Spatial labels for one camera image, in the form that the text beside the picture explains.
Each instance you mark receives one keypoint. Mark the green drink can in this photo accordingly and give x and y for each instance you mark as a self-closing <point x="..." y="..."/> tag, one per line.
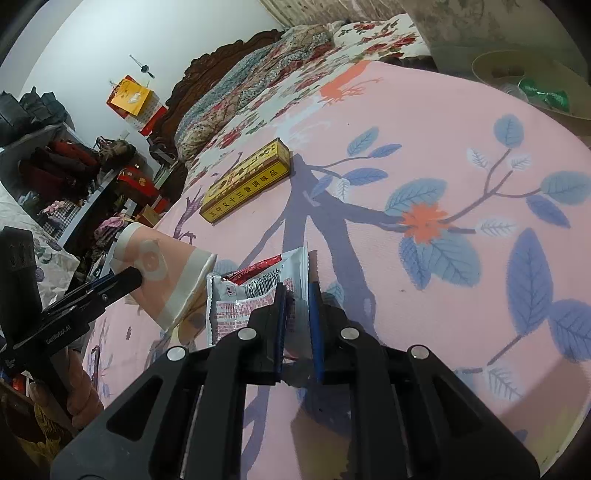
<point x="554" y="99"/>

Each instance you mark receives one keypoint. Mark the person's left hand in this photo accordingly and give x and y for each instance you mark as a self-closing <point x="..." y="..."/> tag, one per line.
<point x="85" y="397"/>

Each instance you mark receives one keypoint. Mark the pink white paper cup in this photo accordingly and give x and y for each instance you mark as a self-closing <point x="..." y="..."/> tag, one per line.
<point x="157" y="267"/>

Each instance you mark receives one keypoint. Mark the dark grey bag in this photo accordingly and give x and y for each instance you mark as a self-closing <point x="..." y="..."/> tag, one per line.
<point x="51" y="108"/>

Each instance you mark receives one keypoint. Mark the red gift box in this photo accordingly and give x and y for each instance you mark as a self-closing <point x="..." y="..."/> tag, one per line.
<point x="138" y="182"/>

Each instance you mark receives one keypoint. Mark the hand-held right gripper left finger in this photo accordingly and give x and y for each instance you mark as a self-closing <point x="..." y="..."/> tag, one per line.
<point x="278" y="323"/>

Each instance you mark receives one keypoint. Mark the grey shelf unit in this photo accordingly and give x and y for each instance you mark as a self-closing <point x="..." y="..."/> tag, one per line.
<point x="32" y="141"/>

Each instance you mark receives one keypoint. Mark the carved wooden headboard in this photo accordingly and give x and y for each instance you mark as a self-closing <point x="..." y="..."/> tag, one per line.
<point x="207" y="60"/>

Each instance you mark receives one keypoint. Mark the red and yellow wall calendar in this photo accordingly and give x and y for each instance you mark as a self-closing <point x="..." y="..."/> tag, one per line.
<point x="129" y="99"/>

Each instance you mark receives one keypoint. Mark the hanging key ornament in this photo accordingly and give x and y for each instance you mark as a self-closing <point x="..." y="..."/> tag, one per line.
<point x="145" y="69"/>

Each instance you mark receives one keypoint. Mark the beige waste bin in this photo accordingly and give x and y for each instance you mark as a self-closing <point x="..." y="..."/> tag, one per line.
<point x="482" y="69"/>

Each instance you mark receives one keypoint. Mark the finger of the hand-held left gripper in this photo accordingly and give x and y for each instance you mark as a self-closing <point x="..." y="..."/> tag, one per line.
<point x="115" y="285"/>

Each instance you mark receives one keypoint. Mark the white floral cloth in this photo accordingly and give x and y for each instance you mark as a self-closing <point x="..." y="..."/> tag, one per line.
<point x="51" y="258"/>

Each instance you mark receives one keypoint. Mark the brown handbag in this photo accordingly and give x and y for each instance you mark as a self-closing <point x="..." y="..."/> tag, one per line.
<point x="115" y="152"/>

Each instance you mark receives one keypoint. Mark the white floral bed sheet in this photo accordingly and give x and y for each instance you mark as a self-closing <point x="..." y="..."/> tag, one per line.
<point x="369" y="37"/>

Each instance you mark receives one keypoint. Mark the white snack packet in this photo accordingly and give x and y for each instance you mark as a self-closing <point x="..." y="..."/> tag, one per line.
<point x="235" y="309"/>

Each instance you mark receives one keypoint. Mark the black bag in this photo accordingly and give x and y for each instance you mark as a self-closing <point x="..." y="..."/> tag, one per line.
<point x="14" y="115"/>

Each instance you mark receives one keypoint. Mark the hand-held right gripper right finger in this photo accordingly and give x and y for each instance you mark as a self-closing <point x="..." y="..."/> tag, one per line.
<point x="316" y="323"/>

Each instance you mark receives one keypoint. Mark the floral quilt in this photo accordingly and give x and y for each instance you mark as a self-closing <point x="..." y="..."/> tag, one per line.
<point x="240" y="87"/>

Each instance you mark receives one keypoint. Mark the red clothes pile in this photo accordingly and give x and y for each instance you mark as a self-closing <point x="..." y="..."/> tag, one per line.
<point x="60" y="161"/>

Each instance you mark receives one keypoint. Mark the long yellow box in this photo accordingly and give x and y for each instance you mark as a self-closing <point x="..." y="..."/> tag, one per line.
<point x="240" y="184"/>

